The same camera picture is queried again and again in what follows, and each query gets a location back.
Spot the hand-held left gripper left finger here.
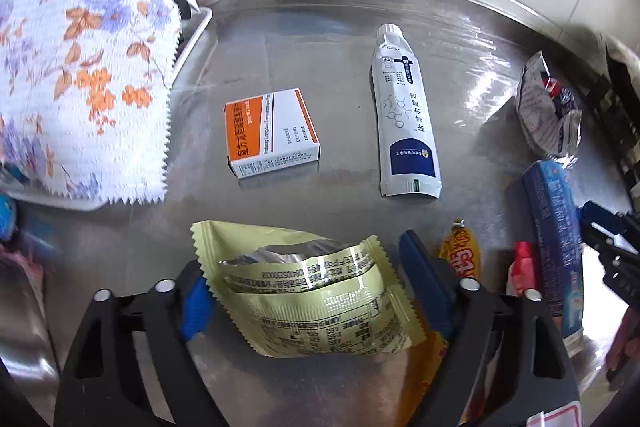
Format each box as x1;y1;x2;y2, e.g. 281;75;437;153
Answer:
52;259;236;427

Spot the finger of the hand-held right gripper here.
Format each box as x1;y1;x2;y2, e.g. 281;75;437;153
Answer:
580;201;640;258

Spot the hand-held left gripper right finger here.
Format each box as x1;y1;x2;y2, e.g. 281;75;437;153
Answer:
399;230;586;427

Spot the blue carton box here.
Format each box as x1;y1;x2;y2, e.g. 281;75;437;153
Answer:
521;160;586;343

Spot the yellow-green snack wrapper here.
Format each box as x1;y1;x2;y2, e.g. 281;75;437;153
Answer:
190;220;428;358

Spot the person's right hand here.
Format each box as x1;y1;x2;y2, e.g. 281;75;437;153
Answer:
606;307;634;372

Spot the orange yellow candy wrapper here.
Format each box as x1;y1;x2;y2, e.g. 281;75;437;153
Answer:
400;219;483;427

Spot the small red white packet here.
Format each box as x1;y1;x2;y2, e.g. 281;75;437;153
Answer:
507;241;538;298

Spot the crumpled silver wrapper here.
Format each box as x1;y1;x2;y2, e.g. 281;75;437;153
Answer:
515;51;583;158

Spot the white ointment tube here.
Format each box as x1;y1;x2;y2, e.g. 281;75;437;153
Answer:
371;23;443;198

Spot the orange white medicine box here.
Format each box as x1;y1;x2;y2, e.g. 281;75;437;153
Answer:
223;88;321;179

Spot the blue packet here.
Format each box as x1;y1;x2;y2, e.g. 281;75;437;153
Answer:
0;193;19;240

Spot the white plastic tray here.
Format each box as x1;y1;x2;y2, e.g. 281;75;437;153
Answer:
0;4;213;214

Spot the white floral cloth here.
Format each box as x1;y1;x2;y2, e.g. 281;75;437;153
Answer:
0;0;187;206

